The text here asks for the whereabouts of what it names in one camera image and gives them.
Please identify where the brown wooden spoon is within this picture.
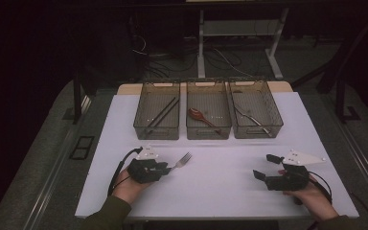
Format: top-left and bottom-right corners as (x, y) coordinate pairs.
(188, 107), (222, 134)

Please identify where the white table cover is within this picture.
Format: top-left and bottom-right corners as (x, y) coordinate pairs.
(75, 91), (360, 221)

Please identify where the black metal stand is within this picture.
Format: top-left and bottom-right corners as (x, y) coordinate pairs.
(315, 9), (368, 124)

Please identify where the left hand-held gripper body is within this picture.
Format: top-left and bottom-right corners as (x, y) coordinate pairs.
(126, 144), (165, 185)

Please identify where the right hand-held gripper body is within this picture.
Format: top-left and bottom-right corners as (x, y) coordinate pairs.
(264, 149), (327, 192)

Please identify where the tangle of floor cables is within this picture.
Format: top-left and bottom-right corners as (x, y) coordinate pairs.
(130, 34), (253, 80)

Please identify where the right hand-held gripper black cable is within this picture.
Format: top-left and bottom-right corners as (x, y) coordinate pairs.
(308, 171), (334, 205)

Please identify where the clear brown plastic bin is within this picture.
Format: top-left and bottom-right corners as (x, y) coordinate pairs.
(185, 80), (232, 141)
(133, 80), (181, 141)
(227, 78), (285, 140)

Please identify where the person's left hand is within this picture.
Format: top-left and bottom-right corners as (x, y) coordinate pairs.
(111, 167), (151, 205)

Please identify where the person's right hand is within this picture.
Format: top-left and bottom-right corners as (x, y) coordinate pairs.
(277, 169), (339, 223)

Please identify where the silver metal knife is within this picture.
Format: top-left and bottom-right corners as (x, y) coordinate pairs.
(234, 103), (273, 138)

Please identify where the white metal desk frame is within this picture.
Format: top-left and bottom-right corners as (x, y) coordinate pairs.
(196, 8), (290, 81)

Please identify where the silver metal fork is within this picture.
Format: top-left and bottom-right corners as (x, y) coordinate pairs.
(169, 151), (194, 171)

